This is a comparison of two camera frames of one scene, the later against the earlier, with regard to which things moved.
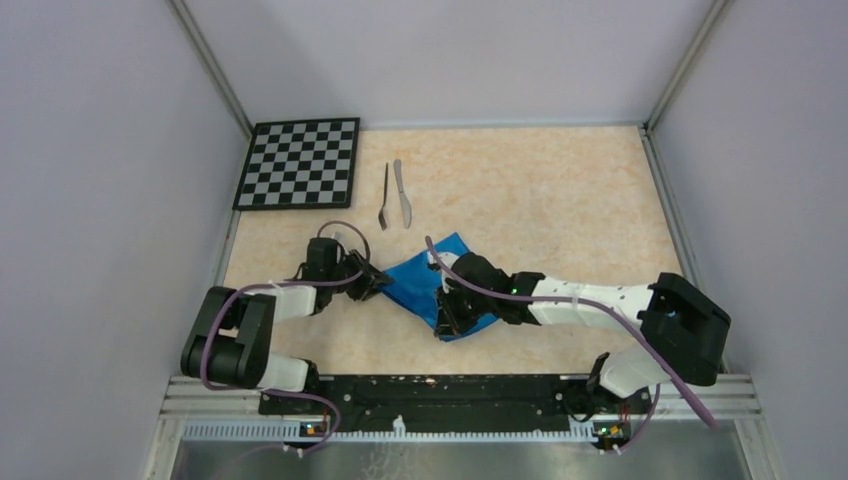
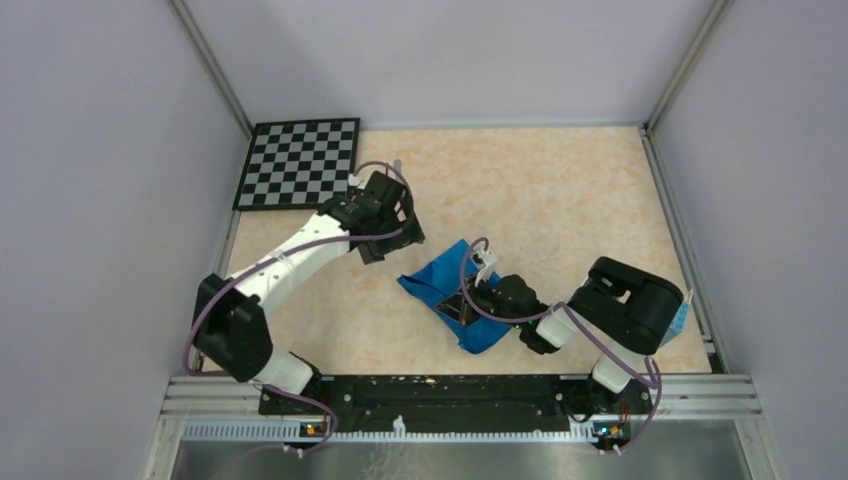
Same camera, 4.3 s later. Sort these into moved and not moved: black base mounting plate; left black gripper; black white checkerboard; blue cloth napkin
Moved: blue cloth napkin; left black gripper
Not moved: black white checkerboard; black base mounting plate
